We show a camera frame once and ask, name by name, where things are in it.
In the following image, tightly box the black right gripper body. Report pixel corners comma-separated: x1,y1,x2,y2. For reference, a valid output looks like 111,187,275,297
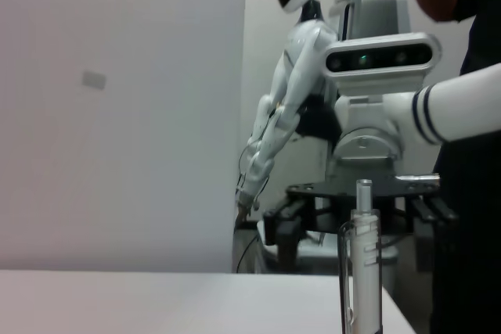
285,174,442,236

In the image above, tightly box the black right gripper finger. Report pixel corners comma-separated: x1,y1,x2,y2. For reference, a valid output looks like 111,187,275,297
262,198,315,269
409,195,460,273

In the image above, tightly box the silver ballpoint pen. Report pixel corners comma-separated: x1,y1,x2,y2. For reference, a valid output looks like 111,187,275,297
338,178,384,334

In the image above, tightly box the person in dark clothes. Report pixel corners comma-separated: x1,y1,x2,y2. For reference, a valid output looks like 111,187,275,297
428,0,501,334

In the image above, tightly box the white humanoid robot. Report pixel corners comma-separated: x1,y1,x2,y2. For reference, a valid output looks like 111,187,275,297
233,0,342,229

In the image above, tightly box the grey machine cabinet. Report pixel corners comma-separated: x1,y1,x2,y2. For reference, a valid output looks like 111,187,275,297
327,0,412,42

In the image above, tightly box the right gripper cable with plug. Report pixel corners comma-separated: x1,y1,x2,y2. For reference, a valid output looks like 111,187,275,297
397,172,442,185

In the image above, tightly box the black robot stand bracket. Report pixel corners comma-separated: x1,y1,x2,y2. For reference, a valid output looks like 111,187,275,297
296,93,342,142

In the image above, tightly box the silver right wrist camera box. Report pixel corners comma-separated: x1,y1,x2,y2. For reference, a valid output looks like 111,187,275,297
323,31,444,97

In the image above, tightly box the small grey wall sticker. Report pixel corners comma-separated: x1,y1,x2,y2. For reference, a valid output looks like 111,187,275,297
81,70,108,91

